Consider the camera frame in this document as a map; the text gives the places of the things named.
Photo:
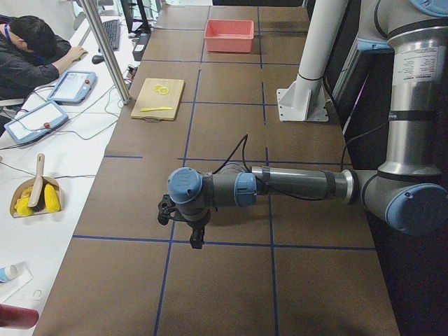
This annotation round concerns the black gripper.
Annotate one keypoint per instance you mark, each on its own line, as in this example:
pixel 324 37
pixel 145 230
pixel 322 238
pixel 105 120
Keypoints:
pixel 197 222

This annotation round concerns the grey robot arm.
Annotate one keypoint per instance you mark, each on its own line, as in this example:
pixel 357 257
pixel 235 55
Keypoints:
pixel 404 191

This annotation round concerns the yellow plastic knife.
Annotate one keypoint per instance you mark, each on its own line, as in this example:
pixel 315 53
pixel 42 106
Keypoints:
pixel 160 108

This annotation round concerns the bamboo cutting board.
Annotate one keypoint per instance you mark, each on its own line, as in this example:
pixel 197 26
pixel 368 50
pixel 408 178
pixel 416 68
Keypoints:
pixel 149 97

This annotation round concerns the yellow toy corn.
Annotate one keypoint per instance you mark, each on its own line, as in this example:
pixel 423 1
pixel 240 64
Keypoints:
pixel 51 199

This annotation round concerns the lemon slice near knife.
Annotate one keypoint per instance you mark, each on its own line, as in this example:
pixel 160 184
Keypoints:
pixel 163 91

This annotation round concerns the beige hand brush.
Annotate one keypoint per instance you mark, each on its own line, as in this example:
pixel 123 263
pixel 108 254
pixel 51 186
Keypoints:
pixel 38 182

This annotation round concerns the beige dustpan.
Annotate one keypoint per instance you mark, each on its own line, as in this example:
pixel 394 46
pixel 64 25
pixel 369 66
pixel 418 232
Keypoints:
pixel 19 202

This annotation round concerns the white blue tube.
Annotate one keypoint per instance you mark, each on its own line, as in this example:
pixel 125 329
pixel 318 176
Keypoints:
pixel 8 273

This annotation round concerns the teach pendant upper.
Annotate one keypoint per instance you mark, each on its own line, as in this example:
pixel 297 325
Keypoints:
pixel 73 87

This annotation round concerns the teach pendant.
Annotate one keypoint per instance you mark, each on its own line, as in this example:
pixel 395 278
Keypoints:
pixel 73 87
pixel 37 123

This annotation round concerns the teach pendant lower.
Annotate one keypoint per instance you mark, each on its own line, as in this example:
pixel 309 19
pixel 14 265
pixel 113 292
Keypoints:
pixel 37 123

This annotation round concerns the red cylinder object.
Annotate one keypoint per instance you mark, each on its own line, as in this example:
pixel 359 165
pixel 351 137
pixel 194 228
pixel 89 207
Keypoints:
pixel 18 317

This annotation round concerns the pink plastic bin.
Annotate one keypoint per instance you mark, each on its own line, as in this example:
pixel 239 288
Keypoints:
pixel 229 36

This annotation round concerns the black computer mouse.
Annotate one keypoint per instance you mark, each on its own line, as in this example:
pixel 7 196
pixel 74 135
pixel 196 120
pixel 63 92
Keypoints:
pixel 97 59

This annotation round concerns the black keyboard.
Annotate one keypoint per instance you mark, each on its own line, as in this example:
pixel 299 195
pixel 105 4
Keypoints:
pixel 112 29

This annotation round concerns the seated person dark jacket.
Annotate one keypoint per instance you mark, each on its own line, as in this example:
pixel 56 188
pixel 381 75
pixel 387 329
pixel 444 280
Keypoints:
pixel 32 55

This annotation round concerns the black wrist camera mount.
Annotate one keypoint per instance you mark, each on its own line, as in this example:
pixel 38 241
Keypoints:
pixel 166 210

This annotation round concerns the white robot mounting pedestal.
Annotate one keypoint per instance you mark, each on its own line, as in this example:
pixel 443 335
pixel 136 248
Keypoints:
pixel 304 100

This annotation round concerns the aluminium frame post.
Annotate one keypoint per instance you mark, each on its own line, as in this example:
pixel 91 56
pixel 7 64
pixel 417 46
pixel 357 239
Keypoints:
pixel 101 37

